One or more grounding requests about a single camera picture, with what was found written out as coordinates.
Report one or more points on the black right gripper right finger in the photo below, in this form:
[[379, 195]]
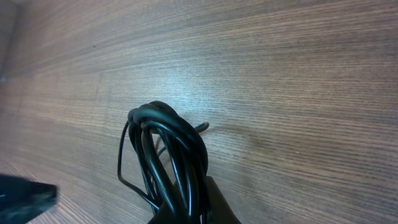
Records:
[[215, 210]]

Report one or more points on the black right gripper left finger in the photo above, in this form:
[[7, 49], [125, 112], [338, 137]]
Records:
[[22, 199]]

